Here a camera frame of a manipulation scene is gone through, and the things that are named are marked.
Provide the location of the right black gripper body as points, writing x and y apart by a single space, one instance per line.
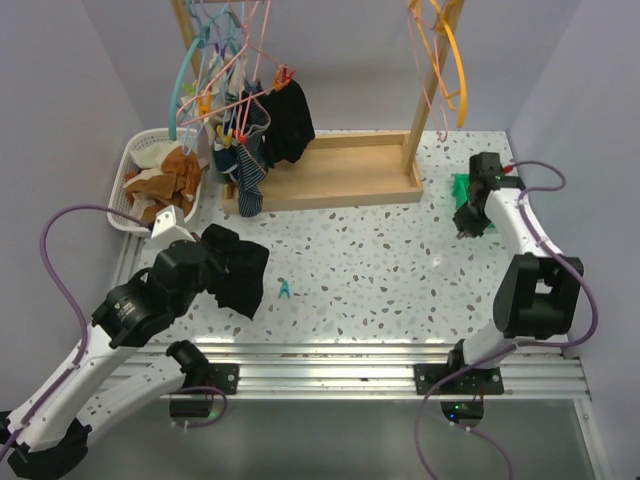
471 219

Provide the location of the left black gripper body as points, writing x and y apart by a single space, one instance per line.
205 278

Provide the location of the black underwear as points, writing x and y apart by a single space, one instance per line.
240 288
291 128

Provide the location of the brown underwear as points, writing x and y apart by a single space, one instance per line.
150 191

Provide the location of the light blue clothespin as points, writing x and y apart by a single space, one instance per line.
284 290

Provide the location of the yellow plastic hanger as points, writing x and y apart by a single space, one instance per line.
445 15

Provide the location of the pink wire hanger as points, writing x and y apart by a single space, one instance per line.
424 39
261 66

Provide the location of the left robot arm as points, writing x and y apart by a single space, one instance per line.
50 434

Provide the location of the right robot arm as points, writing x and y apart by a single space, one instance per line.
538 295

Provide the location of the striped navy underwear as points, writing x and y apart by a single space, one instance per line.
245 162

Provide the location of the mauve cream underwear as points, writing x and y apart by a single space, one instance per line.
218 85

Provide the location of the green clip bin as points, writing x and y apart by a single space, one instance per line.
460 192

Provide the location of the brown cloth in basket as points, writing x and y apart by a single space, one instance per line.
187 169

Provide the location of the white laundry basket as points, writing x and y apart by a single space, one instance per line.
140 141

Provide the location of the light green cloth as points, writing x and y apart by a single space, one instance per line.
149 157

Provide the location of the wooden clothes rack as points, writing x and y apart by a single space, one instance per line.
337 170

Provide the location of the orange clothespin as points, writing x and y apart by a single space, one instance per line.
284 75

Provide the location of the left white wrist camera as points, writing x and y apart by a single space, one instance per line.
168 227

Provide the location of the aluminium mounting rail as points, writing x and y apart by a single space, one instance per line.
365 308

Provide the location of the blue wire hanger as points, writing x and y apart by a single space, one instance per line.
215 41

